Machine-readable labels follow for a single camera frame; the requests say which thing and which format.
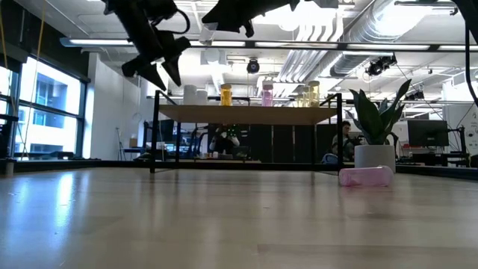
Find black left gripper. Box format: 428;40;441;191
121;22;191;92

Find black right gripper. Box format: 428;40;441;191
201;0;299;38

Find orange pill bottle white cap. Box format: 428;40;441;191
220;83;233;107

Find pink pill bottle white cap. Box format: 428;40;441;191
338;165;394;188
261;84;274;108

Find wooden shelf black metal legs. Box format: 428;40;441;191
149;90;344;175

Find black bar with light strips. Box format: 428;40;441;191
59;36;478;53

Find white ceiling pipes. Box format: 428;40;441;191
278;20;344;85

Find person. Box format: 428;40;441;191
330;120;359;162
208;125;242;156

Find large office window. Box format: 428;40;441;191
0;55;89;161

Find black room partition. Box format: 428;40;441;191
242;125;337;164

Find green plant in white pot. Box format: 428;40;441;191
344;78;412;173

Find black computer monitor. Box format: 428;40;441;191
406;119;450;148

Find office desk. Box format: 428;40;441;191
397;146;472;167

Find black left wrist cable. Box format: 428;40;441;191
173;7;191;35

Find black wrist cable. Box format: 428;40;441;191
173;7;191;35
464;28;478;108

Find black aluminium rig frame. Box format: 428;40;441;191
13;158;478;182

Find silver ventilation duct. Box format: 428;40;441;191
330;0;455;78

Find yellow power cable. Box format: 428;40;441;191
20;0;48;160

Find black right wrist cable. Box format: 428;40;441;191
464;28;478;108

